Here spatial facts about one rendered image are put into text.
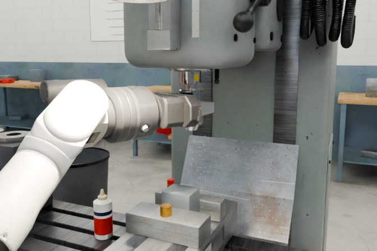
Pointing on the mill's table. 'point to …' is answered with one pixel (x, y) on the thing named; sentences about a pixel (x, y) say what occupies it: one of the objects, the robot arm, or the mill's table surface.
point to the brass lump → (165, 210)
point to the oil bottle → (102, 217)
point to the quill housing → (197, 23)
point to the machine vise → (220, 216)
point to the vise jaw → (169, 224)
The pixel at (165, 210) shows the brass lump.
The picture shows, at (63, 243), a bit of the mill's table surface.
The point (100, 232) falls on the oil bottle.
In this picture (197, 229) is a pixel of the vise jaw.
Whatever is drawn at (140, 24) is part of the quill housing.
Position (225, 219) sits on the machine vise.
